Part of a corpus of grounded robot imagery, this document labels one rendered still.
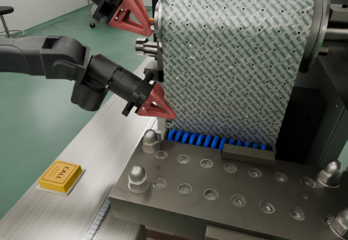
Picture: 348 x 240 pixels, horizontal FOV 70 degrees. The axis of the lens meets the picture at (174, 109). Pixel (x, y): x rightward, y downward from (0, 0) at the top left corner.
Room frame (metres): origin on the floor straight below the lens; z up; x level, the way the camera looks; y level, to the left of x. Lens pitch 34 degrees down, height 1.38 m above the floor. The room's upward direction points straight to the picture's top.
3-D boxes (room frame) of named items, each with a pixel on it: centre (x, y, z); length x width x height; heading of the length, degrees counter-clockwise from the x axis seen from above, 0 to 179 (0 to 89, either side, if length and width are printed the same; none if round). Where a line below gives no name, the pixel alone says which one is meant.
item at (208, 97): (0.41, -0.09, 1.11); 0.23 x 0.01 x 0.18; 75
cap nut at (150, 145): (0.38, 0.05, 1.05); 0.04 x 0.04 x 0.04
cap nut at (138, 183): (0.28, 0.06, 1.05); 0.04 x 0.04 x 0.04
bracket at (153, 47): (0.55, 0.04, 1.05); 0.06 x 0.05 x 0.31; 75
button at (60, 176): (0.41, 0.27, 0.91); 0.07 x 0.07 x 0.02; 75
